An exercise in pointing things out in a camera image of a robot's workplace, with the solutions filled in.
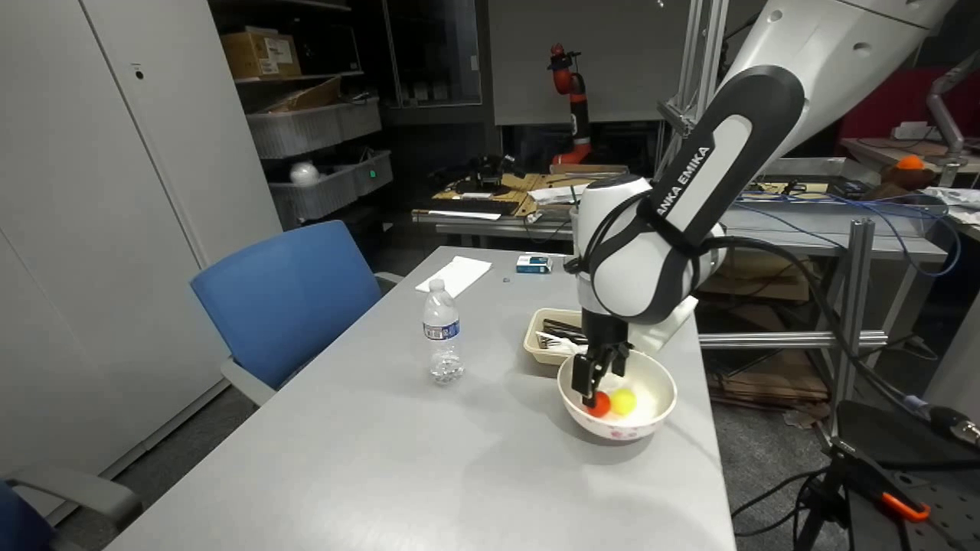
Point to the white paper sheet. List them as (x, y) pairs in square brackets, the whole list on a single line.
[(457, 276)]

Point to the small blue white box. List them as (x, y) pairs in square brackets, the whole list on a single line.
[(535, 264)]

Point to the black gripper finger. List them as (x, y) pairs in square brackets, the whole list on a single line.
[(586, 400)]

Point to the beige cutlery tray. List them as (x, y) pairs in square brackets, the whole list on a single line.
[(550, 354)]

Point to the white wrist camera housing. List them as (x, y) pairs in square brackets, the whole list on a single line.
[(657, 334)]

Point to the white bowl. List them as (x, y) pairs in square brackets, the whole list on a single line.
[(652, 385)]

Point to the blue chair near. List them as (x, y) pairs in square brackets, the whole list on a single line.
[(281, 301)]

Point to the clear water bottle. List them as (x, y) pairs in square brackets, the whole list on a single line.
[(441, 334)]

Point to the blue chair far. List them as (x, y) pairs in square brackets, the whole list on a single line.
[(28, 501)]

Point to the yellow ball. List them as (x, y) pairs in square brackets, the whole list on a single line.
[(623, 403)]

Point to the blue chair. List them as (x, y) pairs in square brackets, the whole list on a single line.
[(28, 501), (281, 301)]

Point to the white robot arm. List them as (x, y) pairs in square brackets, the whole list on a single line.
[(639, 244)]

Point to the grey storage cabinet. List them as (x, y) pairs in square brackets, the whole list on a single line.
[(127, 166)]

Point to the orange black clamp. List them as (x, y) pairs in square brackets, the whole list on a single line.
[(870, 480)]

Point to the black plastic fork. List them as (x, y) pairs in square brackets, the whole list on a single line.
[(562, 332)]

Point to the orange ball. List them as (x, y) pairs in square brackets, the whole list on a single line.
[(601, 404)]

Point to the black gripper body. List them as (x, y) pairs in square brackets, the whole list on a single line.
[(603, 349)]

